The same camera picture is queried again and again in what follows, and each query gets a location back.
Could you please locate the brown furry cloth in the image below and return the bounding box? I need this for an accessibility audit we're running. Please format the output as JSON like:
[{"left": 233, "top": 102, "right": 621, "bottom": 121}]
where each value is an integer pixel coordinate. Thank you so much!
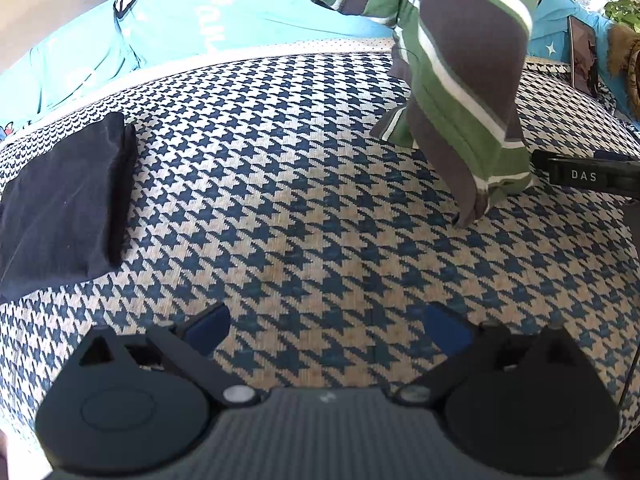
[{"left": 607, "top": 25, "right": 640, "bottom": 121}]

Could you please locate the folded dark navy cloth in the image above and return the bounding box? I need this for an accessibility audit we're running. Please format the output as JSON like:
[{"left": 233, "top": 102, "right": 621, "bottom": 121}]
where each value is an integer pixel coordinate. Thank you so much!
[{"left": 0, "top": 111, "right": 138, "bottom": 303}]

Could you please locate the houndstooth bed mat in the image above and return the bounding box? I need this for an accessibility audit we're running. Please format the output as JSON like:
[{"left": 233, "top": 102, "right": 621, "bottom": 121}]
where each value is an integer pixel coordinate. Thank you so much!
[{"left": 0, "top": 47, "right": 640, "bottom": 461}]

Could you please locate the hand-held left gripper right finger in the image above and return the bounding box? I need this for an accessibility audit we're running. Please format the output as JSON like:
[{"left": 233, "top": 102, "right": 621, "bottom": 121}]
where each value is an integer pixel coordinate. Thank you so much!
[{"left": 395, "top": 302, "right": 581, "bottom": 408}]

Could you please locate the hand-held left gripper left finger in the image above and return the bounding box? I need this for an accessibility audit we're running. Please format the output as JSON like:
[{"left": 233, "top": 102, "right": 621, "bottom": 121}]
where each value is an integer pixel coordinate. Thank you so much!
[{"left": 77, "top": 302, "right": 261, "bottom": 408}]

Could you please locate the green grey striped shirt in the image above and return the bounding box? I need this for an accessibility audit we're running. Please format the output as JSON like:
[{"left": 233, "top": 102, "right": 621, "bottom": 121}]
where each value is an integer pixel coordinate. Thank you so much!
[{"left": 302, "top": 0, "right": 546, "bottom": 228}]

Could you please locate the blue printed quilt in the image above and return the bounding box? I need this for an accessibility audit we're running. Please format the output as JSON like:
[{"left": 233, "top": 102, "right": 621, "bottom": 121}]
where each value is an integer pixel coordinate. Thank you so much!
[{"left": 0, "top": 0, "right": 640, "bottom": 133}]

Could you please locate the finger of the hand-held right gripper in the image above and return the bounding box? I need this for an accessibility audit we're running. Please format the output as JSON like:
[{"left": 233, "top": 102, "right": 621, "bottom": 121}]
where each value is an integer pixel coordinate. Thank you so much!
[{"left": 531, "top": 149, "right": 618, "bottom": 188}]

